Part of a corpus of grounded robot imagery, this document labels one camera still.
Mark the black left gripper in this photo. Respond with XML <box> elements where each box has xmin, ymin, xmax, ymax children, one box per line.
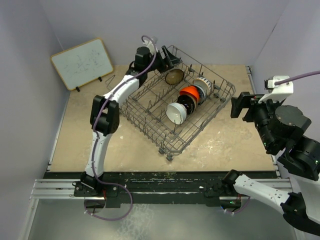
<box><xmin>145</xmin><ymin>46</ymin><xmax>182</xmax><ymax>74</ymax></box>

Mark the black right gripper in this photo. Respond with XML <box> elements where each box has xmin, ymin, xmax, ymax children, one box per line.
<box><xmin>229</xmin><ymin>90</ymin><xmax>283</xmax><ymax>149</ymax></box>

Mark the brown glazed bowl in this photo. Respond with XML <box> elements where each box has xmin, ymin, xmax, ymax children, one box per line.
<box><xmin>164</xmin><ymin>69</ymin><xmax>185</xmax><ymax>85</ymax></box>

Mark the white orange rimmed striped bowl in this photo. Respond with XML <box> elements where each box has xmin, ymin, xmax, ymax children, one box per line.
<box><xmin>193</xmin><ymin>76</ymin><xmax>212</xmax><ymax>96</ymax></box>

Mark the blue patterned bowl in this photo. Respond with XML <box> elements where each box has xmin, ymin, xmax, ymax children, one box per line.
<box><xmin>195</xmin><ymin>85</ymin><xmax>206</xmax><ymax>105</ymax></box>

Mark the black glossy bowl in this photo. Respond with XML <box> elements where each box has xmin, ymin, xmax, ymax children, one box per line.
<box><xmin>177</xmin><ymin>94</ymin><xmax>197</xmax><ymax>115</ymax></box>

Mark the grey wire dish rack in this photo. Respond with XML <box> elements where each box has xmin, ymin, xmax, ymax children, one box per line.
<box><xmin>120</xmin><ymin>45</ymin><xmax>236</xmax><ymax>161</ymax></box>

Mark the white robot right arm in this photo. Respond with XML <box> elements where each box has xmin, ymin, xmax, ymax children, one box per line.
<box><xmin>222</xmin><ymin>91</ymin><xmax>320</xmax><ymax>236</ymax></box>

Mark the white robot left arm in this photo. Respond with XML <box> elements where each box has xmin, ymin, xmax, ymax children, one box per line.
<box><xmin>80</xmin><ymin>46</ymin><xmax>182</xmax><ymax>196</ymax></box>

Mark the yellow framed whiteboard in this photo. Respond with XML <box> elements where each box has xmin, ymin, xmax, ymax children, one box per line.
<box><xmin>50</xmin><ymin>38</ymin><xmax>114</xmax><ymax>91</ymax></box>

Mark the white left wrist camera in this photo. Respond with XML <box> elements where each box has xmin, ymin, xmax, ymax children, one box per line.
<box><xmin>143</xmin><ymin>37</ymin><xmax>158</xmax><ymax>55</ymax></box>

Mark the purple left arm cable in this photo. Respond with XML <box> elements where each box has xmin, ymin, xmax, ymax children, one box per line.
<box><xmin>91</xmin><ymin>35</ymin><xmax>158</xmax><ymax>187</ymax></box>

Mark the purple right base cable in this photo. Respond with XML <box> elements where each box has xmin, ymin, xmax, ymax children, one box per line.
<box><xmin>222</xmin><ymin>196</ymin><xmax>252</xmax><ymax>215</ymax></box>

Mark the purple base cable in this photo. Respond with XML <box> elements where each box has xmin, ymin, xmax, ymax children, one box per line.
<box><xmin>83</xmin><ymin>183</ymin><xmax>135</xmax><ymax>222</ymax></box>
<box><xmin>222</xmin><ymin>196</ymin><xmax>252</xmax><ymax>215</ymax></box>

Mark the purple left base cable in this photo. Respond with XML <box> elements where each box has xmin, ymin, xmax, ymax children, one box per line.
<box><xmin>83</xmin><ymin>183</ymin><xmax>135</xmax><ymax>222</ymax></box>

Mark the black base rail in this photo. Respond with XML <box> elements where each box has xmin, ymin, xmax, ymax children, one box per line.
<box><xmin>43</xmin><ymin>169</ymin><xmax>253</xmax><ymax>208</ymax></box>

